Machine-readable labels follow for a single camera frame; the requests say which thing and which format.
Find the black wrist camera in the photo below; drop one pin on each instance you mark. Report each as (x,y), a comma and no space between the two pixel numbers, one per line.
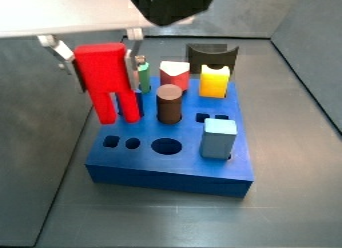
(165,12)

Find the red two-legged block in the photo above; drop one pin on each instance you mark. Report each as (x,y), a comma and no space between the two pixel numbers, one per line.
(102,67)

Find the yellow arch block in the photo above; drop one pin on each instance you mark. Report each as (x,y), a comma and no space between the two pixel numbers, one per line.
(214,82)

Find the black curved stand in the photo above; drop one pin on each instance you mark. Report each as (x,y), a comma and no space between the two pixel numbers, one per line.
(214,55)

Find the green hexagon block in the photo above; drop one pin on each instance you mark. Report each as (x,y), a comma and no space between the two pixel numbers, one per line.
(143,71)

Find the blue star block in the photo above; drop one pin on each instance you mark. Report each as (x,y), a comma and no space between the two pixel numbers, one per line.
(139,100)

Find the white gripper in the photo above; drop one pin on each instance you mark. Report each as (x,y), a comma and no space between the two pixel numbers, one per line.
(46,18)

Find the blue foam shape board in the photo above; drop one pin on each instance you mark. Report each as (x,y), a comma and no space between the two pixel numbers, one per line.
(150,154)

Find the light blue rectangular block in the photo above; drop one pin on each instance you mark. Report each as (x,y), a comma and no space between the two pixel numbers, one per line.
(218,138)

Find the brown cylinder block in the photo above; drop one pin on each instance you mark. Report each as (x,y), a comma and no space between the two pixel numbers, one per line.
(169,103)

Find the red pentagon house block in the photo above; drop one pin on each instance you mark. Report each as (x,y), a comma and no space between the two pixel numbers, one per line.
(175,73)

